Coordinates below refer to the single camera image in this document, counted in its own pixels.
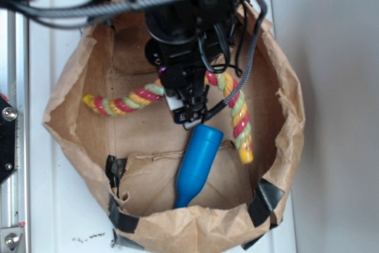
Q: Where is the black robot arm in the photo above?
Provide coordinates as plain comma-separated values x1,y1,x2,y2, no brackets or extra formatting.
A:
1,0,241,124

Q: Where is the multicolored twisted rope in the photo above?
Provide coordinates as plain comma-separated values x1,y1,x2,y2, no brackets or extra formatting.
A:
82,71,255,164

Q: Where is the grey braided cable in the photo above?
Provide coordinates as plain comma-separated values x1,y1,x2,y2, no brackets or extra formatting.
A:
11,0,269,117

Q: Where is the aluminium extrusion rail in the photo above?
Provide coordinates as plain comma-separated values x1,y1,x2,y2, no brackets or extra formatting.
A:
1,9,30,252

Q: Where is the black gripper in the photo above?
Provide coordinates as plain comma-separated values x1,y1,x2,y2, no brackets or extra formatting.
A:
145,0,242,129

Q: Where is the metal corner bracket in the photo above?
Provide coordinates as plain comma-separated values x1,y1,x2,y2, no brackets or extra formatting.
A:
1,226,25,253

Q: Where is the blue plastic bottle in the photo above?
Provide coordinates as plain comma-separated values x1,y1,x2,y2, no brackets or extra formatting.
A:
175,124,223,209

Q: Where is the brown paper bag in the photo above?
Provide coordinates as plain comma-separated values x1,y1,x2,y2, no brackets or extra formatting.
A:
43,14,305,252

